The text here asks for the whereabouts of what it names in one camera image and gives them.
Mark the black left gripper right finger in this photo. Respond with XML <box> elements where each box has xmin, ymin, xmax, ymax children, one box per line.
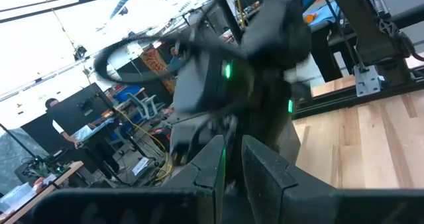
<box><xmin>240</xmin><ymin>135</ymin><xmax>424</xmax><ymax>224</ymax></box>

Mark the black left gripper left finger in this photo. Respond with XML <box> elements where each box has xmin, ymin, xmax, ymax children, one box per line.
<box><xmin>30</xmin><ymin>134</ymin><xmax>227</xmax><ymax>224</ymax></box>

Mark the red black power station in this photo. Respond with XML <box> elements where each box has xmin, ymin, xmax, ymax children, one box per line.
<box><xmin>153</xmin><ymin>127</ymin><xmax>172</xmax><ymax>144</ymax></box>

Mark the grey office chair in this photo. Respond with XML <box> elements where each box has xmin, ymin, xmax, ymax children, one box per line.
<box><xmin>127</xmin><ymin>91</ymin><xmax>160</xmax><ymax>121</ymax></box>

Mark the white paper sheet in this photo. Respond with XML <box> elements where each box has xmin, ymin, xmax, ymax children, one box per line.
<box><xmin>131</xmin><ymin>156</ymin><xmax>150</xmax><ymax>176</ymax></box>

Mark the person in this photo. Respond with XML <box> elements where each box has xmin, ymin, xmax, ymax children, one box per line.
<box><xmin>44</xmin><ymin>97</ymin><xmax>121</xmax><ymax>182</ymax></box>
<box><xmin>165</xmin><ymin>46</ymin><xmax>187</xmax><ymax>74</ymax></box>

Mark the orange patterned tapestry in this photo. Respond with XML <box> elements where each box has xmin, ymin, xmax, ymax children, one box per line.
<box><xmin>140</xmin><ymin>47</ymin><xmax>177</xmax><ymax>95</ymax></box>

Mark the blue storage bin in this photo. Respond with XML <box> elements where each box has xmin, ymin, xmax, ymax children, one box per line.
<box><xmin>115</xmin><ymin>84</ymin><xmax>142</xmax><ymax>103</ymax></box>

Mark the light blue work table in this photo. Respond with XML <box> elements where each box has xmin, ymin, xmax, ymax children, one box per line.
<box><xmin>70</xmin><ymin>117</ymin><xmax>117</xmax><ymax>142</ymax></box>

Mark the black hanging spotlight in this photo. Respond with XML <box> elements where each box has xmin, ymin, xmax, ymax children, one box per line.
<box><xmin>72</xmin><ymin>44</ymin><xmax>88</xmax><ymax>62</ymax></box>

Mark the wooden desk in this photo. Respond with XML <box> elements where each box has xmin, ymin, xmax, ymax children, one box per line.
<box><xmin>2</xmin><ymin>160</ymin><xmax>84</xmax><ymax>224</ymax></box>

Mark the clear plastic container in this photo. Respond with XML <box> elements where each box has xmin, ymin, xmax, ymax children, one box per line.
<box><xmin>0</xmin><ymin>182</ymin><xmax>36</xmax><ymax>215</ymax></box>

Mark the yellow extension cable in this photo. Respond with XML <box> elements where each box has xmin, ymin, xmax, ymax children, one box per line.
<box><xmin>115</xmin><ymin>110</ymin><xmax>174</xmax><ymax>182</ymax></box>

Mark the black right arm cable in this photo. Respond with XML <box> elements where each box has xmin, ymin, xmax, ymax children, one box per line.
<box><xmin>93</xmin><ymin>34</ymin><xmax>199</xmax><ymax>85</ymax></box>

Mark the black table frame rail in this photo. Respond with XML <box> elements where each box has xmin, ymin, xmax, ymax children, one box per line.
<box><xmin>292</xmin><ymin>72</ymin><xmax>424</xmax><ymax>120</ymax></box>

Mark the silver metal corner bracket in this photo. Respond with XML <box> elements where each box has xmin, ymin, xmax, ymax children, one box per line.
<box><xmin>352</xmin><ymin>64</ymin><xmax>382</xmax><ymax>98</ymax></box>

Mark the black frame post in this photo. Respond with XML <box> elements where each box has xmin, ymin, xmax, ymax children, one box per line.
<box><xmin>326</xmin><ymin>0</ymin><xmax>413</xmax><ymax>87</ymax></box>

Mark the black braided cable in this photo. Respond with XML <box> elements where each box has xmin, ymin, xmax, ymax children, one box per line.
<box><xmin>376</xmin><ymin>17</ymin><xmax>424</xmax><ymax>62</ymax></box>

